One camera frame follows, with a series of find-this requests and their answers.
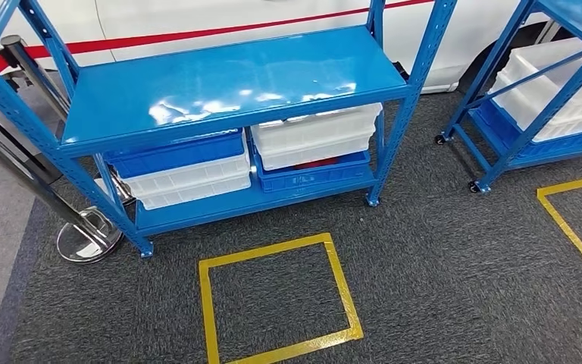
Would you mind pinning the blue metal shelf rack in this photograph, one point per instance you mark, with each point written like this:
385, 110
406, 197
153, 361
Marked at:
220, 80

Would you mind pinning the blue wheeled shelf rack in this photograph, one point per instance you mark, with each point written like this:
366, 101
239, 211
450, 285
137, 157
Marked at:
547, 113

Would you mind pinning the blue plastic crate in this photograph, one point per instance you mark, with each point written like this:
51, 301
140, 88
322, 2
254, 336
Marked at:
497, 125
316, 178
180, 153

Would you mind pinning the red item in crate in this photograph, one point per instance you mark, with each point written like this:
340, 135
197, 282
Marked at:
321, 163

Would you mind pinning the yellow floor tape square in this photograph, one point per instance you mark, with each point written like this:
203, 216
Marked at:
271, 246
572, 183

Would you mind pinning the white car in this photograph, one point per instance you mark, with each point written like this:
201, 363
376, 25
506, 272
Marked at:
220, 15

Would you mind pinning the chrome stanchion post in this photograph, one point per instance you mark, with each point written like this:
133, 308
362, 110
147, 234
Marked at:
35, 75
87, 241

